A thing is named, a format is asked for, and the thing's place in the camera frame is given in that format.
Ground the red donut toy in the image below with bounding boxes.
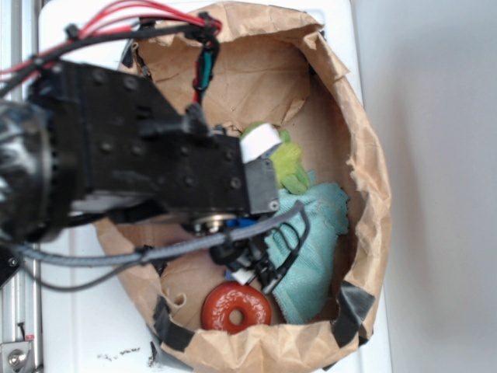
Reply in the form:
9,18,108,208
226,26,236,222
201,281,272,334

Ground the grey braided cable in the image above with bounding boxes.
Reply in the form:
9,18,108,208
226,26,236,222
15,200,306,268

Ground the teal microfiber cloth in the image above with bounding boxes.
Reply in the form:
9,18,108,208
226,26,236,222
273,183,349,324

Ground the green plush toy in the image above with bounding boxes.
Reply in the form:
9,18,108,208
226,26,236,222
239,122,311,195

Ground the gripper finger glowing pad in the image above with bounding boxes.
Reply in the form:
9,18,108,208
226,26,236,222
226,264,255,284

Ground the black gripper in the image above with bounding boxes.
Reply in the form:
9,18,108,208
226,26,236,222
26,61,281,235

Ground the red wire bundle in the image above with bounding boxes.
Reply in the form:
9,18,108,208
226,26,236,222
0,0,223,81

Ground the aluminium frame rail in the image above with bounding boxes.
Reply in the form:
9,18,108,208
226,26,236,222
1,0,44,372

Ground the black cable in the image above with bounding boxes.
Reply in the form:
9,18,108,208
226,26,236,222
0,23,218,98

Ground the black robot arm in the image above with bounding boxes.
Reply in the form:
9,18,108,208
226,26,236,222
1,61,280,270

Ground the brown paper bag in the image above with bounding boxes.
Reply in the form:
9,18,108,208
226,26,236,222
120,1,391,372

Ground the blue sponge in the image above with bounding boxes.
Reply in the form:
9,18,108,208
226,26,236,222
224,218,256,229

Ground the metal corner bracket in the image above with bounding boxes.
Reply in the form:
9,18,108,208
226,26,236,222
1,341,35,373

